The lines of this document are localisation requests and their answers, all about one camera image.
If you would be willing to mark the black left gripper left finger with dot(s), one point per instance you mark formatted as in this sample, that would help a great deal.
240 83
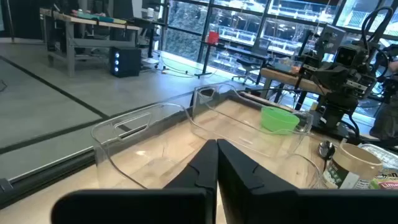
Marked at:
199 180

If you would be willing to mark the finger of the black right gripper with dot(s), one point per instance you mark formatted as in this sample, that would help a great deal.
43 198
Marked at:
346 87
328 79

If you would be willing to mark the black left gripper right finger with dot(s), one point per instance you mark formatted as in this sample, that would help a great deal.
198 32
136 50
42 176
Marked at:
248 193

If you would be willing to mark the lime chili shrimp ramen packet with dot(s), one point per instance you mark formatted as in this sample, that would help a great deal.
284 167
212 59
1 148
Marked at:
387 183

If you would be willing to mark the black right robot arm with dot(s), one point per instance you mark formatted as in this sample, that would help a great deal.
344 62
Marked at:
337 109

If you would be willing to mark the wooden table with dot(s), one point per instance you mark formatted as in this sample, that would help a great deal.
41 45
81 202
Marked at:
289 79

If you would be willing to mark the green plastic bowl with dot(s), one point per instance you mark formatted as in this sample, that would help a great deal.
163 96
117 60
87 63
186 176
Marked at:
278 121

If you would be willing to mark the silver metal spoon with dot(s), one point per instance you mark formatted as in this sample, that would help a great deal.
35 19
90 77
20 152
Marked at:
326 149

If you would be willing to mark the clear plastic bin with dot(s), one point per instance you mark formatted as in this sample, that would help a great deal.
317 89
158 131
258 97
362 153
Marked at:
124 123
205 105

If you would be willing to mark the tan-lidded spice jar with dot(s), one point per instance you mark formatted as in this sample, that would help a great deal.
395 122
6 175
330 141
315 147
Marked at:
351 168

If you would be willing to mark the office chair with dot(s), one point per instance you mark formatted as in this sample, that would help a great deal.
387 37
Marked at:
248 62

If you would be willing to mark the black standing desk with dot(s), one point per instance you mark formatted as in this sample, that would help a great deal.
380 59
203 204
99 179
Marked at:
205 59

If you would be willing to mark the red cup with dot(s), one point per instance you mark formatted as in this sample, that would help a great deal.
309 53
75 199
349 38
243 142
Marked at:
213 37

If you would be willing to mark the black computer tower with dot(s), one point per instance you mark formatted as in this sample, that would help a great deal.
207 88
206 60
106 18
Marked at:
127 62

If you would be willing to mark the wooden desk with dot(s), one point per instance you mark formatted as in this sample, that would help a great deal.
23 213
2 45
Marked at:
70 43

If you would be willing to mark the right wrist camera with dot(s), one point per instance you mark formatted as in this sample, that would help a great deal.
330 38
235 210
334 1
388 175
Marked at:
345 56

